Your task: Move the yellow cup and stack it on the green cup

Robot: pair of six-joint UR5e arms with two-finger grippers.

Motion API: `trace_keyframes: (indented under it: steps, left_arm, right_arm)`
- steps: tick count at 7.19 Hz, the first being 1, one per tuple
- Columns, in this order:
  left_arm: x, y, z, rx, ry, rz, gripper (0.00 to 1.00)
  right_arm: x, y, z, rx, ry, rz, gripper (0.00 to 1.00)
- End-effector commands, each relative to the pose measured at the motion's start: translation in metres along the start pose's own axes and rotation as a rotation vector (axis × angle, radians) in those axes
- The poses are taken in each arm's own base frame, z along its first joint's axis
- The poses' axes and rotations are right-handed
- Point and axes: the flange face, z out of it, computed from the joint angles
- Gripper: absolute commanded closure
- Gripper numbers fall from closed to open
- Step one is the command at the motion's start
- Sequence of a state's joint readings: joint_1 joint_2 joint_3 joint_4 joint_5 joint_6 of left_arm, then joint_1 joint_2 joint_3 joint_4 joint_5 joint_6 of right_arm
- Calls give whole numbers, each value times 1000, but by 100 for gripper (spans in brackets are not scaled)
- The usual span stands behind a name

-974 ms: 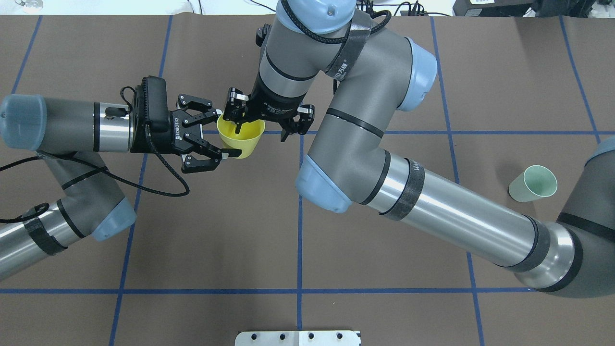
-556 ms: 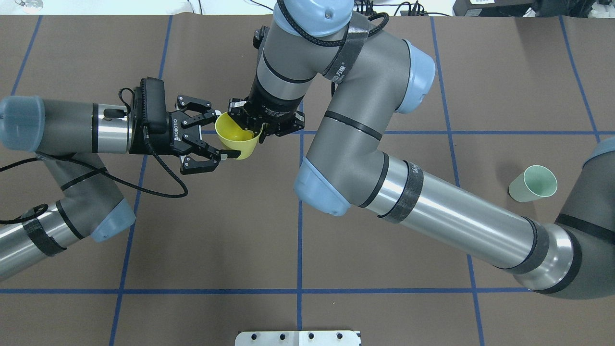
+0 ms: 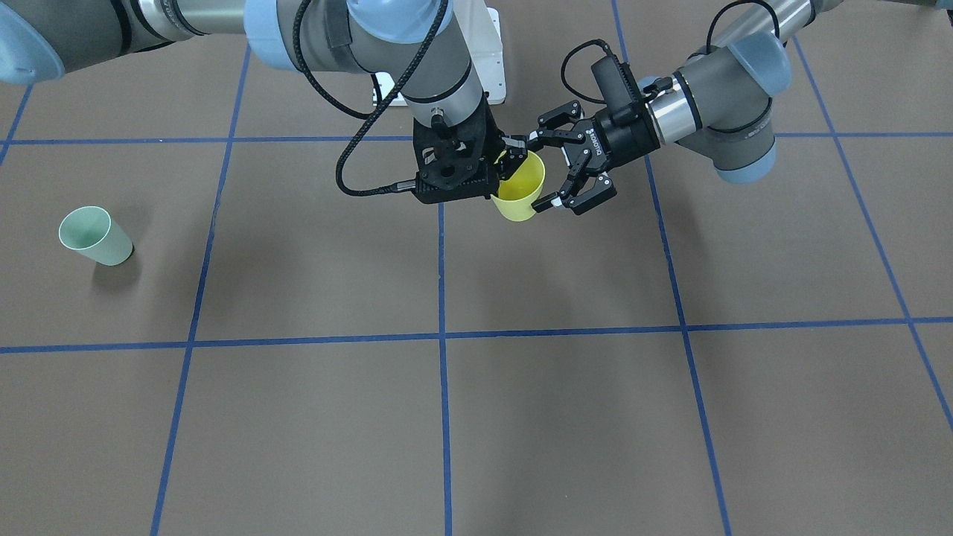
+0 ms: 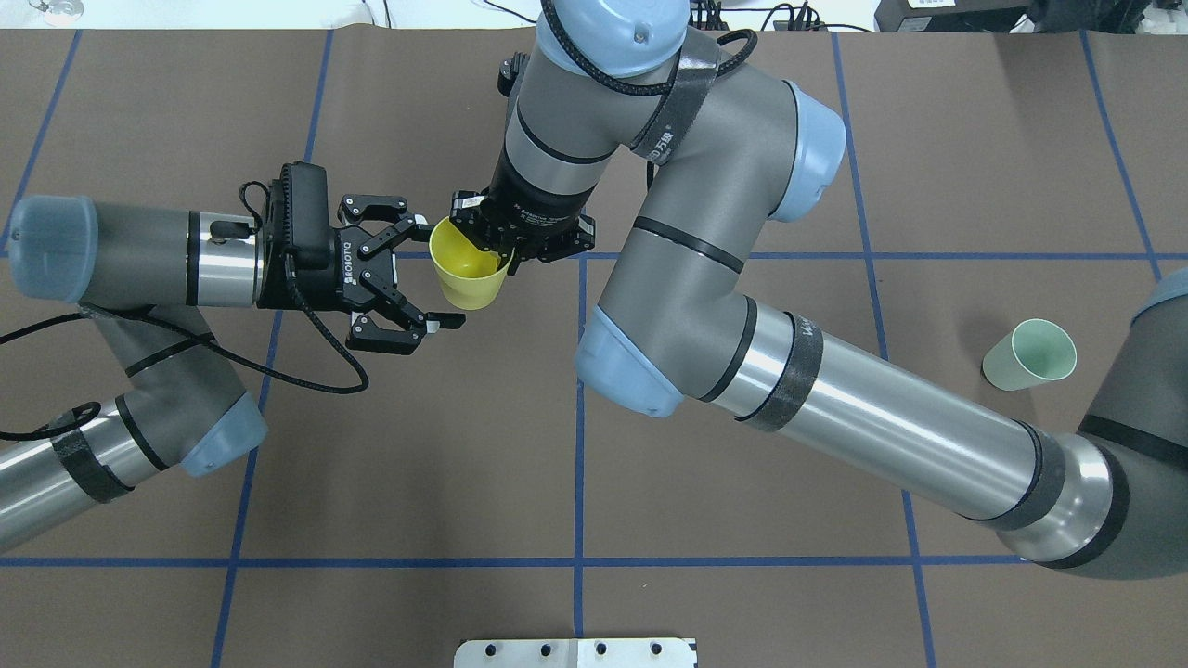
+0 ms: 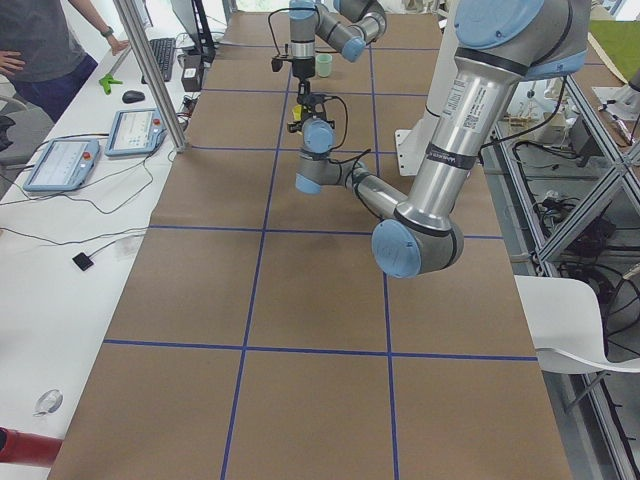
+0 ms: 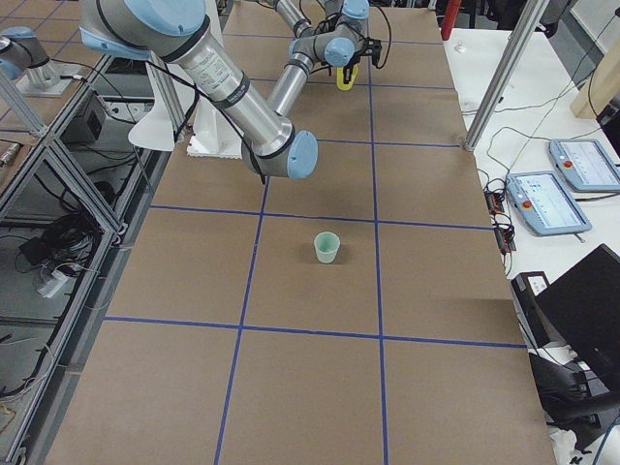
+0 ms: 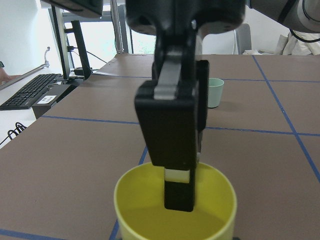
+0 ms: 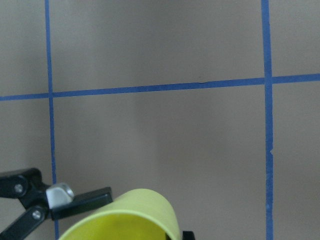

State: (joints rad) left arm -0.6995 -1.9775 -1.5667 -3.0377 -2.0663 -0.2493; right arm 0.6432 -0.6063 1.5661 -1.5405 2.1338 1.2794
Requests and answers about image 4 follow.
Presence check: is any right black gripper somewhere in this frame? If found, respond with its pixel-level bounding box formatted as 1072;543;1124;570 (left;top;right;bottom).
449;158;598;276

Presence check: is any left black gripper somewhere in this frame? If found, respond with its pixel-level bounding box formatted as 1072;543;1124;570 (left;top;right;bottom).
255;195;467;355

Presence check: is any yellow plastic cup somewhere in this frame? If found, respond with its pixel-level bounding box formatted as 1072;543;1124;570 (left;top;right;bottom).
429;218;506;310

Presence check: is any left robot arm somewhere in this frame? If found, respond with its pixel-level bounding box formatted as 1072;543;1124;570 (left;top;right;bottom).
4;181;466;552

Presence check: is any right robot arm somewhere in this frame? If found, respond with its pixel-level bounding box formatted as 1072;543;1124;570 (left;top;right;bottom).
450;1;1187;580

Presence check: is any green plastic cup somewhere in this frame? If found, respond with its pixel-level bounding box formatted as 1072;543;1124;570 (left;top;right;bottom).
981;319;1078;391

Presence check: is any clear tape roll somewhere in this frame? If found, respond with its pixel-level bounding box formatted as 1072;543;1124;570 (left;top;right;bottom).
27;0;86;27

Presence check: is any small black box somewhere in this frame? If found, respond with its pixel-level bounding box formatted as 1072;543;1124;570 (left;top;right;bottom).
874;1;1031;33

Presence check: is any brown paper table mat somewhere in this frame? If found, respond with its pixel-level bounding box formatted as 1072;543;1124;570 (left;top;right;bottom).
4;26;1184;667

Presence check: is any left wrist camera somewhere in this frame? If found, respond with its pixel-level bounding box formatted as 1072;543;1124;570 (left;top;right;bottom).
265;160;331;270

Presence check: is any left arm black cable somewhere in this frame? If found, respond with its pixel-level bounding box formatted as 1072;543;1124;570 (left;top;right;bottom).
0;181;369;442

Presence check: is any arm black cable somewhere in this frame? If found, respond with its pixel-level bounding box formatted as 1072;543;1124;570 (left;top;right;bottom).
0;181;369;442
538;0;759;97

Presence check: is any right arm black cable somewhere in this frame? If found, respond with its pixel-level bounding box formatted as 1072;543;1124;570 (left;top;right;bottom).
538;0;759;97

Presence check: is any white camera stand pedestal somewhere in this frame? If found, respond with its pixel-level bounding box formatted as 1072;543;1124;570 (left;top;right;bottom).
453;637;699;667

